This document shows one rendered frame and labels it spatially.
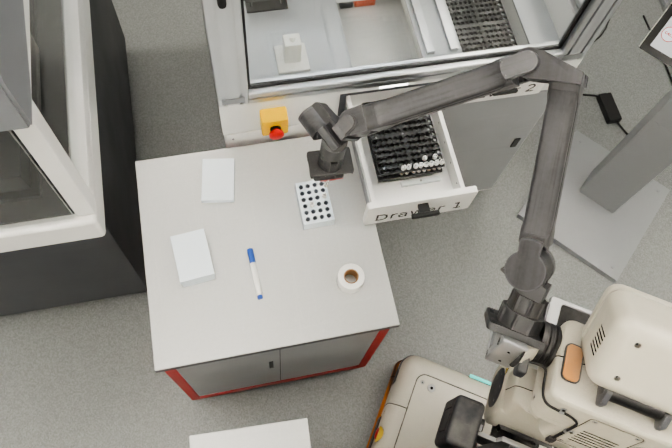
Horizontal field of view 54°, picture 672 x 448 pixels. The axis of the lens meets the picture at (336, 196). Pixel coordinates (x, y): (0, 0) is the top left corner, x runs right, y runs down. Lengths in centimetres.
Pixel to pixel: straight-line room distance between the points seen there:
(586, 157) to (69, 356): 217
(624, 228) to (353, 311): 148
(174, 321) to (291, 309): 29
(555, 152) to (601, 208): 163
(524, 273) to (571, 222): 155
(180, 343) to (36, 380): 97
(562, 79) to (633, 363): 50
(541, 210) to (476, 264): 139
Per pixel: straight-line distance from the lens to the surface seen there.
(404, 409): 220
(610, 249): 285
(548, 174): 129
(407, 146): 177
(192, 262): 172
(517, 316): 131
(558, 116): 129
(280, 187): 184
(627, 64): 339
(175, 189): 186
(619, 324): 122
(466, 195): 173
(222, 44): 154
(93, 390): 254
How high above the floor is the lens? 243
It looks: 66 degrees down
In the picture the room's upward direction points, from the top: 10 degrees clockwise
